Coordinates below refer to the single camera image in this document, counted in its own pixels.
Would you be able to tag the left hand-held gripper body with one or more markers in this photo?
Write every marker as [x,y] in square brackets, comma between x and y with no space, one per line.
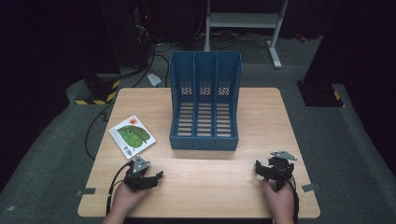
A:
[137,179]

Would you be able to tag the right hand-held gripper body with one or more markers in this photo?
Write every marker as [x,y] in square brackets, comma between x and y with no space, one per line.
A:
[280,169]

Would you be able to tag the white book with green leaf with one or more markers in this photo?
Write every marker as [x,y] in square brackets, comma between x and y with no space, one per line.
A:
[132,137]

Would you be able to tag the blue plastic file rack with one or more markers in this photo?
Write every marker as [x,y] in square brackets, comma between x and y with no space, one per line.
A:
[204,124]

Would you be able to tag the person's left hand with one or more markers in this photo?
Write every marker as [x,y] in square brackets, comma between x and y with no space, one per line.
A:
[126,199]

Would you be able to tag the person's right hand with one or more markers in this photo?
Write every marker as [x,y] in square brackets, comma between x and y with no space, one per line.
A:
[281,202]

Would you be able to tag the grey tape strip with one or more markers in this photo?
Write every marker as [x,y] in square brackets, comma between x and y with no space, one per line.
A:
[86,191]
[310,187]

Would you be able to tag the black yellow striped stand base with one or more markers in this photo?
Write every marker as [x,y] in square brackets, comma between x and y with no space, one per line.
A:
[99,90]
[322,95]

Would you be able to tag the white object on floor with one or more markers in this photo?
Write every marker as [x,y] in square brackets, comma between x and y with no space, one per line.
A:
[154,79]

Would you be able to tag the red object on floor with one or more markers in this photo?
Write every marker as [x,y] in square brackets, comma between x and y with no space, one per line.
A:
[301,37]

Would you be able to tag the white metal stand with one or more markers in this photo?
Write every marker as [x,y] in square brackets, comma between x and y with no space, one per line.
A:
[243,20]

